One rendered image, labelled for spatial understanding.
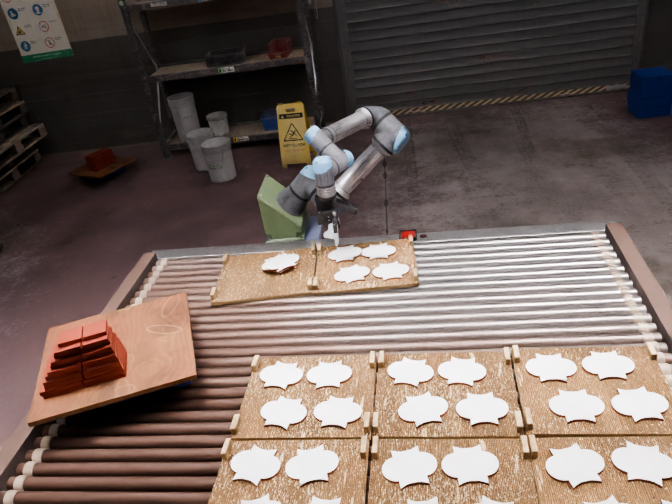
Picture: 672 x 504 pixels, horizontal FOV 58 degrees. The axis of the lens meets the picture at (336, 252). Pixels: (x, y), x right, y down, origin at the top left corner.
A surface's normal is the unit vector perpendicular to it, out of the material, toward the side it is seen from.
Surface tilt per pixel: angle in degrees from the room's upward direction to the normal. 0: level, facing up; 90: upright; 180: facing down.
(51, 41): 90
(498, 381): 0
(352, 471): 0
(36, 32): 90
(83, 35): 90
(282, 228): 90
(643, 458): 0
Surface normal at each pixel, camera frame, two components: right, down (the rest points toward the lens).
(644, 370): -0.14, -0.85
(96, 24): -0.05, 0.51
